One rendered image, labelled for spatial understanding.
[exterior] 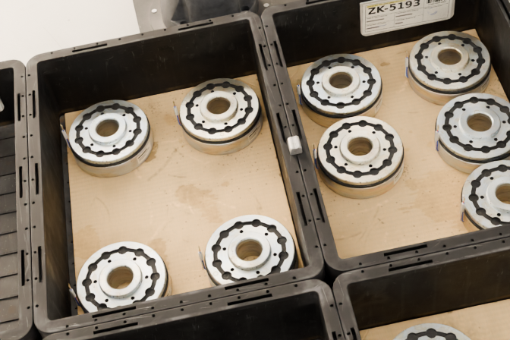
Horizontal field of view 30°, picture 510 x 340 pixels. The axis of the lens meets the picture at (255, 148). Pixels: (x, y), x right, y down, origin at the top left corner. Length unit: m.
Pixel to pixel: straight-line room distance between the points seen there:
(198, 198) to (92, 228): 0.13
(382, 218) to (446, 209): 0.08
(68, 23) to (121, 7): 0.09
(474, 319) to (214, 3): 0.62
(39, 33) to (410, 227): 0.76
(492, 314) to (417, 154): 0.23
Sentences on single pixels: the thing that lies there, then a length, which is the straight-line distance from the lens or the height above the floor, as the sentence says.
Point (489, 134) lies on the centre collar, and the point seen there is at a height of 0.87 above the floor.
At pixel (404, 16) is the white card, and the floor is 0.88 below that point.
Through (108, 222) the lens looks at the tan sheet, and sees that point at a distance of 1.16.
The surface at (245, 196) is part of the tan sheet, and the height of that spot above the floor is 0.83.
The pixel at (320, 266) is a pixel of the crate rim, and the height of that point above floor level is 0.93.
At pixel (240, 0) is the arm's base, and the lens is 1.44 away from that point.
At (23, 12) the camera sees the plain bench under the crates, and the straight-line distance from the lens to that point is 1.66.
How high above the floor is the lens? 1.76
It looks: 51 degrees down
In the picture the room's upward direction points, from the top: 10 degrees counter-clockwise
